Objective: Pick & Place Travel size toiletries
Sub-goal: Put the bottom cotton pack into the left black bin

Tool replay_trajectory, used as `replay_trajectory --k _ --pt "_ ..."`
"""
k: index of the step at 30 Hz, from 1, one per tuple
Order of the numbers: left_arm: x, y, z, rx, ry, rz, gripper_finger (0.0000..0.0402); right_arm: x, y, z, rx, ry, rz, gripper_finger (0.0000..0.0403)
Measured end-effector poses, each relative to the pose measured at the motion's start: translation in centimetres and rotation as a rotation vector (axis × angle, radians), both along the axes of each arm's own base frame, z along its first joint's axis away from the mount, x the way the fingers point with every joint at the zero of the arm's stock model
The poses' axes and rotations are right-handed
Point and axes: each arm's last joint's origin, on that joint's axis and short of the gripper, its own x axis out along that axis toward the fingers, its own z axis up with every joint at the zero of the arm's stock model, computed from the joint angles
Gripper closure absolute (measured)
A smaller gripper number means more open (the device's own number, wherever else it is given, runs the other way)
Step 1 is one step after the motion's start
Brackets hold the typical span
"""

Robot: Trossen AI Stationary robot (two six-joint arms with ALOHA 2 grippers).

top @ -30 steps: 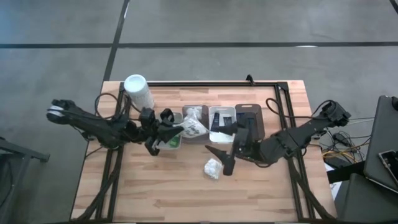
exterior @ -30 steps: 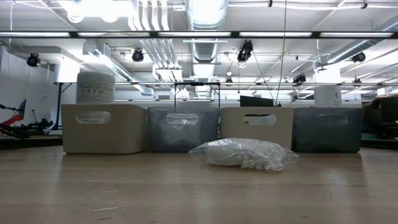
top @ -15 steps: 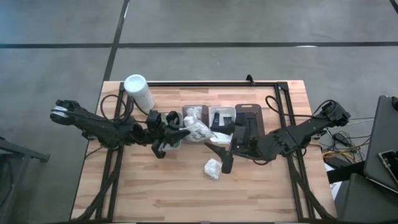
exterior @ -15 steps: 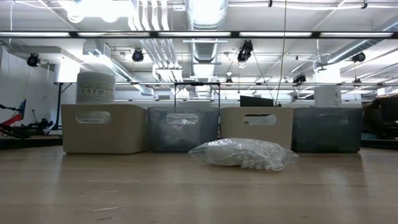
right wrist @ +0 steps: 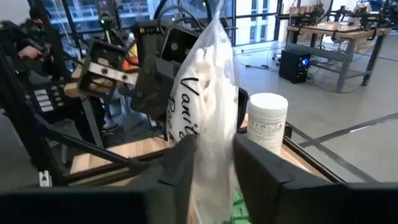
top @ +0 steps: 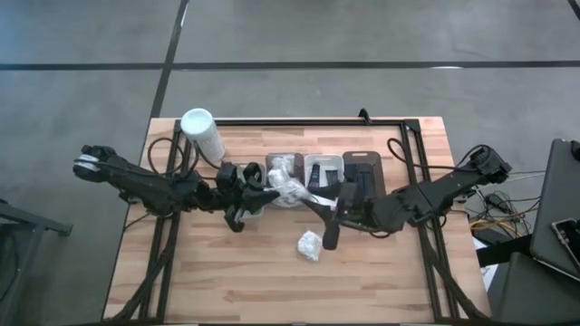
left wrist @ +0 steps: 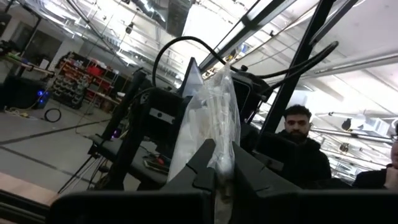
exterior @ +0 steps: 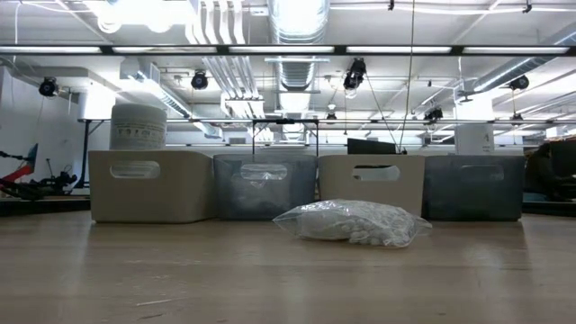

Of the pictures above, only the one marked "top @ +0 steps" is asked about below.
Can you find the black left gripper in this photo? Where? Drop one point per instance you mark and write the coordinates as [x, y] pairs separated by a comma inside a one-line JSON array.
[[222, 194]]

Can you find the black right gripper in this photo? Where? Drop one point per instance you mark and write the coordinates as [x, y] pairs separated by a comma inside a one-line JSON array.
[[360, 208]]

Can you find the printed bag of cotton balls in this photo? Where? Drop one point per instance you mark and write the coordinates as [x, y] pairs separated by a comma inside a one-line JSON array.
[[290, 190]]

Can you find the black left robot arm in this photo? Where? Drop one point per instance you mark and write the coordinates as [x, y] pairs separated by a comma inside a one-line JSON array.
[[145, 185]]

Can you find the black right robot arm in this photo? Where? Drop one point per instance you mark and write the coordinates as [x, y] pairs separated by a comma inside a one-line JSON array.
[[435, 190]]

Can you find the light translucent plastic bin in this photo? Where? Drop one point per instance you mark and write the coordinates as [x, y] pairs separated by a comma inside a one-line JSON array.
[[259, 217]]

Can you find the blue disposable razor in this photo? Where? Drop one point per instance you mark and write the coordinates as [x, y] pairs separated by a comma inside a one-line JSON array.
[[366, 181]]

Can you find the white plastic bin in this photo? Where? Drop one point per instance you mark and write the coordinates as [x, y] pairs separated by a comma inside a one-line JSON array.
[[325, 162]]

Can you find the brown translucent plastic bin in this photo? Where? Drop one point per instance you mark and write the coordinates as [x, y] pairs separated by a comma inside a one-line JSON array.
[[300, 167]]

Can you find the dark smoky plastic bin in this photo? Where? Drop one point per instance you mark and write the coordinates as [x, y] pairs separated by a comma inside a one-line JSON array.
[[362, 157]]

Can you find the white cylindrical wipes canister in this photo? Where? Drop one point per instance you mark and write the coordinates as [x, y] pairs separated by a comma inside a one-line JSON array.
[[201, 131]]

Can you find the small black clamp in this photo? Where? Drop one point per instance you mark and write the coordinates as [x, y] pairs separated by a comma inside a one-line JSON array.
[[364, 115]]

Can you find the white paper sheet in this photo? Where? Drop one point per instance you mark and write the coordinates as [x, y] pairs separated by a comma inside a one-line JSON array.
[[484, 271]]

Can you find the black power adapter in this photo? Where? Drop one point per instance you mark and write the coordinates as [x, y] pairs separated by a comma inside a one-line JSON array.
[[497, 202]]

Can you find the grey metal stand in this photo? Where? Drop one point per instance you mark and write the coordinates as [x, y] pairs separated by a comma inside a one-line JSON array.
[[27, 217]]

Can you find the grey laptop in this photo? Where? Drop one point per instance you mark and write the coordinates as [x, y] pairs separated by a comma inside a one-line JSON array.
[[555, 204]]

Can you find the black smartphone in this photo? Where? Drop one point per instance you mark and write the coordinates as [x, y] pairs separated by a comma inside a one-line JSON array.
[[568, 235]]

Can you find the black aluminium table frame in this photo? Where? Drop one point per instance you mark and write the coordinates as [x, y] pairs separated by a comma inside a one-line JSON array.
[[294, 122]]

